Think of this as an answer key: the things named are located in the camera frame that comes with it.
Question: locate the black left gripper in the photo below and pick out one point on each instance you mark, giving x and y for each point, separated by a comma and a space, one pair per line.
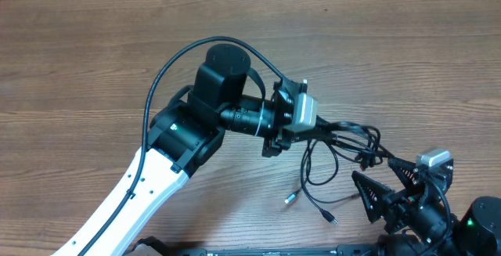
275, 143

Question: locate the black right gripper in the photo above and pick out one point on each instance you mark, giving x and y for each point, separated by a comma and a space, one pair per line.
399, 206

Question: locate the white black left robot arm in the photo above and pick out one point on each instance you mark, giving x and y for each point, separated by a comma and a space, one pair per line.
184, 136

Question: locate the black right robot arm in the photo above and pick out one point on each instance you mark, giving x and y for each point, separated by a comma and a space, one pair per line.
476, 233

